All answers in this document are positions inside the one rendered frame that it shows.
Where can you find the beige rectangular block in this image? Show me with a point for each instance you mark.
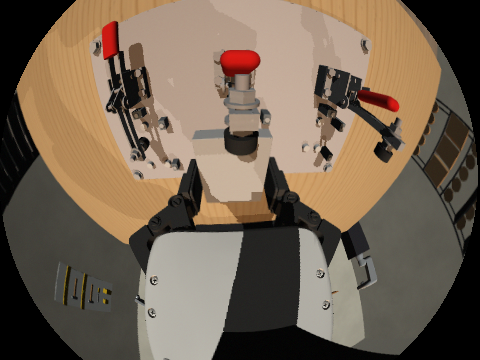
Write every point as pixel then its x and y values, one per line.
pixel 226 177

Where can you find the beige flat plate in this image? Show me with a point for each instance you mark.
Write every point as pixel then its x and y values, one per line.
pixel 175 42

